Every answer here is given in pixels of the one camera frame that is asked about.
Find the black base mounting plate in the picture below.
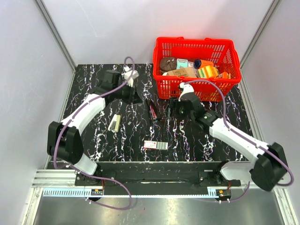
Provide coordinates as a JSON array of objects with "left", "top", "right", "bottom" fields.
[{"left": 75, "top": 162, "right": 241, "bottom": 197}]

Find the brown round bun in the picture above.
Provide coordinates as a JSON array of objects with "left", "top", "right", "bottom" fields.
[{"left": 159, "top": 57, "right": 177, "bottom": 72}]

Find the yellow green striped box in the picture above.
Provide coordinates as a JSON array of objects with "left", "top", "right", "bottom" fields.
[{"left": 198, "top": 66, "right": 219, "bottom": 78}]

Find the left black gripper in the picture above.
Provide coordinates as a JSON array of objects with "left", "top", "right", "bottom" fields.
[{"left": 114, "top": 82, "right": 143, "bottom": 105}]

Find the red white staples box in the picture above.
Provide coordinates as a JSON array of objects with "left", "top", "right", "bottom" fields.
[{"left": 143, "top": 141, "right": 168, "bottom": 150}]

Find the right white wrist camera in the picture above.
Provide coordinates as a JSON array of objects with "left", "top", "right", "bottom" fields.
[{"left": 178, "top": 82, "right": 194, "bottom": 102}]

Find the teal white small box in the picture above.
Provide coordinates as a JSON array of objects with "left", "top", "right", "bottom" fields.
[{"left": 176, "top": 58, "right": 189, "bottom": 69}]

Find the red plastic basket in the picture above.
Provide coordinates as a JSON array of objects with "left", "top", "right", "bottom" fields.
[{"left": 153, "top": 37, "right": 241, "bottom": 102}]

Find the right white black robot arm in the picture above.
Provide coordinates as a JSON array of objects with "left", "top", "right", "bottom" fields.
[{"left": 169, "top": 93, "right": 288, "bottom": 191}]

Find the black marble pattern mat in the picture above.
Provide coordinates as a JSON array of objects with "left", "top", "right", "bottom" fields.
[{"left": 46, "top": 63, "right": 261, "bottom": 163}]

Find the beige stapler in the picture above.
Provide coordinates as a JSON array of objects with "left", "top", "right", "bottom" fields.
[{"left": 108, "top": 114, "right": 121, "bottom": 133}]

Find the orange bottle blue cap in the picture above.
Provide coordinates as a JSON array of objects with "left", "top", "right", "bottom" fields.
[{"left": 193, "top": 59, "right": 214, "bottom": 69}]

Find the orange packet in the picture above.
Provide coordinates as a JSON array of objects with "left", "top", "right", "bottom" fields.
[{"left": 217, "top": 72, "right": 231, "bottom": 79}]

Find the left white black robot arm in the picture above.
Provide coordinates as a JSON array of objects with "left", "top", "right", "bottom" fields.
[{"left": 47, "top": 67, "right": 142, "bottom": 185}]

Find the brown cardboard box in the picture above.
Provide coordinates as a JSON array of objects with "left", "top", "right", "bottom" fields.
[{"left": 162, "top": 67, "right": 197, "bottom": 78}]

